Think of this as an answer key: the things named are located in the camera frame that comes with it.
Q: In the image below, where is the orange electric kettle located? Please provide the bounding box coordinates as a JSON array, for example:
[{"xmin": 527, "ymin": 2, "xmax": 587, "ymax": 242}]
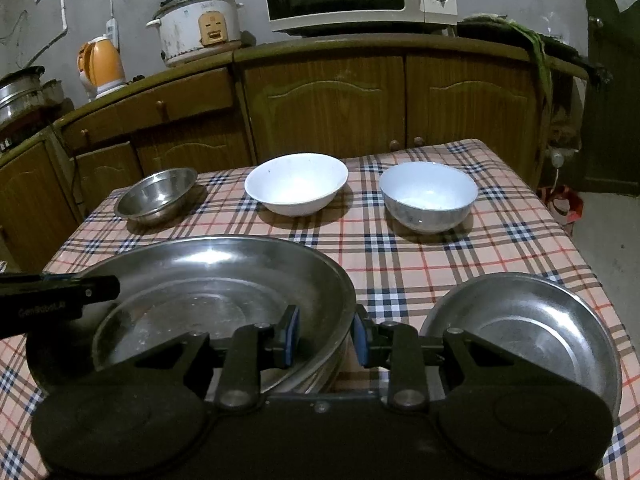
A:
[{"xmin": 76, "ymin": 35, "xmax": 126, "ymax": 101}]

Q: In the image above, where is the plaid tablecloth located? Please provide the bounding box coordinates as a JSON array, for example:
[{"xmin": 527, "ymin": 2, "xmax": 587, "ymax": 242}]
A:
[{"xmin": 0, "ymin": 139, "xmax": 636, "ymax": 480}]

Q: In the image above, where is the wide white bowl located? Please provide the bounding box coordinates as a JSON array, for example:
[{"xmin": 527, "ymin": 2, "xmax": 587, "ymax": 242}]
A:
[{"xmin": 244, "ymin": 152, "xmax": 349, "ymax": 217}]

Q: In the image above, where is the steel bowl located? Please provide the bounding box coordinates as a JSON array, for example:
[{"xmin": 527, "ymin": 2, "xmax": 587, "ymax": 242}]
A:
[{"xmin": 114, "ymin": 167, "xmax": 198, "ymax": 225}]

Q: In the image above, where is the small steel plate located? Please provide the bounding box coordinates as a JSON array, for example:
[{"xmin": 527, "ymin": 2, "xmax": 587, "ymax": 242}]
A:
[{"xmin": 419, "ymin": 272, "xmax": 623, "ymax": 413}]

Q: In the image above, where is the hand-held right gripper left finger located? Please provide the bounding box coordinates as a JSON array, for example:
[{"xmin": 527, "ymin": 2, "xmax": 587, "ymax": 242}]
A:
[{"xmin": 132, "ymin": 305, "xmax": 302, "ymax": 409}]

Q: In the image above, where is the dark green door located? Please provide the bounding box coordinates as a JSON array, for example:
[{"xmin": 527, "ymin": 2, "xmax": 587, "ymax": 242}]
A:
[{"xmin": 580, "ymin": 0, "xmax": 640, "ymax": 196}]

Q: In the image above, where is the deep white patterned bowl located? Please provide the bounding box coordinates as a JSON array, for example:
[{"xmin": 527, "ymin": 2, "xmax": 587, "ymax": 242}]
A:
[{"xmin": 379, "ymin": 161, "xmax": 478, "ymax": 233}]

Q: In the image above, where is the dark bundle with green strands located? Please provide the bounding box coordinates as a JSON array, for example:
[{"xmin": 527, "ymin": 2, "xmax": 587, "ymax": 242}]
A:
[{"xmin": 457, "ymin": 12, "xmax": 615, "ymax": 96}]

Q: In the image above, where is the large steel plate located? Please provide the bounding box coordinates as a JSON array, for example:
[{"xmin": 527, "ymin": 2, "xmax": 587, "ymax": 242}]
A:
[
  {"xmin": 295, "ymin": 340, "xmax": 351, "ymax": 396},
  {"xmin": 25, "ymin": 235, "xmax": 357, "ymax": 396}
]

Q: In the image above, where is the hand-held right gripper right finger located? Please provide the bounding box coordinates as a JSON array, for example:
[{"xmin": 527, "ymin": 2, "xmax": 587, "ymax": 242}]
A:
[{"xmin": 352, "ymin": 310, "xmax": 521, "ymax": 409}]

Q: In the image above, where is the white rice cooker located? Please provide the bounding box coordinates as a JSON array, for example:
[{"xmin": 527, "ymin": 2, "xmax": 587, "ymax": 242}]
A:
[{"xmin": 146, "ymin": 0, "xmax": 244, "ymax": 67}]

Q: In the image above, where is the brown wooden two-door cabinet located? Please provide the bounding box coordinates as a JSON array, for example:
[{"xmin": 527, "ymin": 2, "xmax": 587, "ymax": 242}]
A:
[{"xmin": 232, "ymin": 35, "xmax": 591, "ymax": 186}]

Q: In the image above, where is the dark cooktop stove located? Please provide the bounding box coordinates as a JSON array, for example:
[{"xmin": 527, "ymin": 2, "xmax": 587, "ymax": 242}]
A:
[{"xmin": 0, "ymin": 105, "xmax": 61, "ymax": 153}]

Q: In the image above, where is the steel steamer pot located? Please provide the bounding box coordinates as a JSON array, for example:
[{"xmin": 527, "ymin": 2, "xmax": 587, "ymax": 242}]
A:
[{"xmin": 0, "ymin": 66, "xmax": 47, "ymax": 128}]

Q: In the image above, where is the small steel pot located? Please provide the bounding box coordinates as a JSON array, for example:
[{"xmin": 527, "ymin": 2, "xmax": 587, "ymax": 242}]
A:
[{"xmin": 42, "ymin": 79, "xmax": 66, "ymax": 106}]

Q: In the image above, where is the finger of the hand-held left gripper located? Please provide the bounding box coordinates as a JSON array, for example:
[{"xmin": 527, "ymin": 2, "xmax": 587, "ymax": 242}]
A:
[{"xmin": 42, "ymin": 272, "xmax": 122, "ymax": 307}]

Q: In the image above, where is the brown wooden drawer cabinet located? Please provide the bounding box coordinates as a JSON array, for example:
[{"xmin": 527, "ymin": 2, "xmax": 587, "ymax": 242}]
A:
[{"xmin": 0, "ymin": 57, "xmax": 256, "ymax": 271}]

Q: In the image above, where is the red bag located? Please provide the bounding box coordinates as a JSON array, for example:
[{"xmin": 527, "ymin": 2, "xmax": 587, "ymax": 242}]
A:
[{"xmin": 545, "ymin": 185, "xmax": 584, "ymax": 224}]

